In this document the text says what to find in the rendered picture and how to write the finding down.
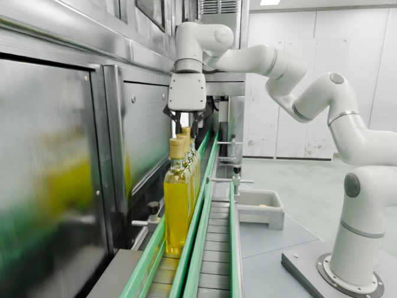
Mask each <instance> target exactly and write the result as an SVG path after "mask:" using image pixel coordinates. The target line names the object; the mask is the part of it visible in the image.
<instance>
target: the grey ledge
mask: <svg viewBox="0 0 397 298"><path fill-rule="evenodd" d="M142 254H143V251H136V250H123V249H120V250H119V251H118V252H117V254H116V255H115V257H114V258H113V260H112V261H111V262H110V264H109V265H108V267H107V268H106V270H105V271H104V273H103V274H102V275H101V277H100V279H99V280H98V281H97V283H96V284H95V286H94V287H93V288H92V290H91V291H90V293H89V294H88V295H87V297H86V298H119V297H120V295H121V293H122V292H123V290H124V288H125V286H126V284H127V282H128V280H129V278H130V276H131V275H132V273H133V271H134V269H135V267H136V265H137V263H138V261H139V259H140V258H141V256H142Z"/></svg>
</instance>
